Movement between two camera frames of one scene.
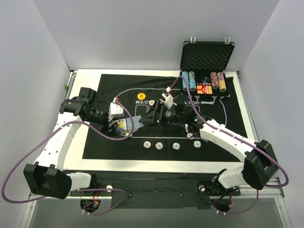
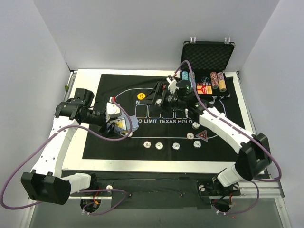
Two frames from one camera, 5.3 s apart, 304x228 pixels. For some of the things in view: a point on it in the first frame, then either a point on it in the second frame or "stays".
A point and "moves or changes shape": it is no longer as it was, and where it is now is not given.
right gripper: (158, 114) to (160, 94)
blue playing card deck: (136, 124) moves or changes shape
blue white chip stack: (175, 146) stays
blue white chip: (197, 144) stays
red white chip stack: (147, 144) stays
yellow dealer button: (141, 96) stays
